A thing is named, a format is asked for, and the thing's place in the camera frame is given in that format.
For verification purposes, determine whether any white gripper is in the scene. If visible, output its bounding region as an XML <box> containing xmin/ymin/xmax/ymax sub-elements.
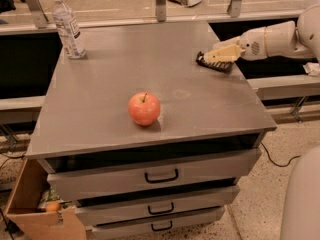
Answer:
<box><xmin>203</xmin><ymin>27</ymin><xmax>267</xmax><ymax>63</ymax></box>

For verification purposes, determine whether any black rxbar chocolate wrapper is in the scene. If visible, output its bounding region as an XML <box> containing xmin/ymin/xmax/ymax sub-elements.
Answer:
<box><xmin>196</xmin><ymin>52</ymin><xmax>233</xmax><ymax>73</ymax></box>

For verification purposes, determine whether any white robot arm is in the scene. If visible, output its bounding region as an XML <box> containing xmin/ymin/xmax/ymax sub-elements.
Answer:
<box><xmin>196</xmin><ymin>5</ymin><xmax>320</xmax><ymax>240</ymax></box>

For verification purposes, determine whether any red apple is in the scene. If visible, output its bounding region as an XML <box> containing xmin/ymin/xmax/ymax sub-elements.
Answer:
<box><xmin>128</xmin><ymin>92</ymin><xmax>160</xmax><ymax>126</ymax></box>

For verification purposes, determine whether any grey drawer cabinet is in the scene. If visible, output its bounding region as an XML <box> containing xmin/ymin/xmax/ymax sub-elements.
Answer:
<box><xmin>27</xmin><ymin>22</ymin><xmax>275</xmax><ymax>240</ymax></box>

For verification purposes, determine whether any clear plastic water bottle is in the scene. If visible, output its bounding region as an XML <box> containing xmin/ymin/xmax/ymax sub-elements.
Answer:
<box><xmin>52</xmin><ymin>0</ymin><xmax>86</xmax><ymax>59</ymax></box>

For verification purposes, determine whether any bottom grey drawer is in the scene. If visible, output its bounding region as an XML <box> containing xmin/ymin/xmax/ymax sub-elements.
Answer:
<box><xmin>92</xmin><ymin>207</ymin><xmax>224</xmax><ymax>240</ymax></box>

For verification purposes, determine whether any grey drawer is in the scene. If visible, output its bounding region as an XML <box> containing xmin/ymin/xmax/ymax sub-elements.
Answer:
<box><xmin>75</xmin><ymin>180</ymin><xmax>240</xmax><ymax>226</ymax></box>
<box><xmin>92</xmin><ymin>207</ymin><xmax>224</xmax><ymax>240</ymax></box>
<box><xmin>47</xmin><ymin>148</ymin><xmax>261</xmax><ymax>200</ymax></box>

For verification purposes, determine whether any top grey drawer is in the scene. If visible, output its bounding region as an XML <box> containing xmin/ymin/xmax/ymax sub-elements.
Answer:
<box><xmin>47</xmin><ymin>148</ymin><xmax>261</xmax><ymax>200</ymax></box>

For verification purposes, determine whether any middle grey drawer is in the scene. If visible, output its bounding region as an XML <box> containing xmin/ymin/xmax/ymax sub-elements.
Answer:
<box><xmin>75</xmin><ymin>180</ymin><xmax>240</xmax><ymax>226</ymax></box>

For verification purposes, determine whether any orange fruit in box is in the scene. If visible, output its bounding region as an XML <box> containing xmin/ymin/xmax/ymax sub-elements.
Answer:
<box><xmin>45</xmin><ymin>201</ymin><xmax>61</xmax><ymax>212</ymax></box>

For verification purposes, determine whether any brown cardboard box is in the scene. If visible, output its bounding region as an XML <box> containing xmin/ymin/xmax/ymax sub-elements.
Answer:
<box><xmin>5</xmin><ymin>158</ymin><xmax>87</xmax><ymax>240</ymax></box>

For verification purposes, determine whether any black floor cable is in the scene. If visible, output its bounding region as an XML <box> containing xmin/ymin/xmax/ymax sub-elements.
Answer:
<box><xmin>259</xmin><ymin>142</ymin><xmax>302</xmax><ymax>168</ymax></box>

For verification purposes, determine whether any metal railing frame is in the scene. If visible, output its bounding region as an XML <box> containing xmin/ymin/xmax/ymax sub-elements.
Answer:
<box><xmin>0</xmin><ymin>0</ymin><xmax>320</xmax><ymax>36</ymax></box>

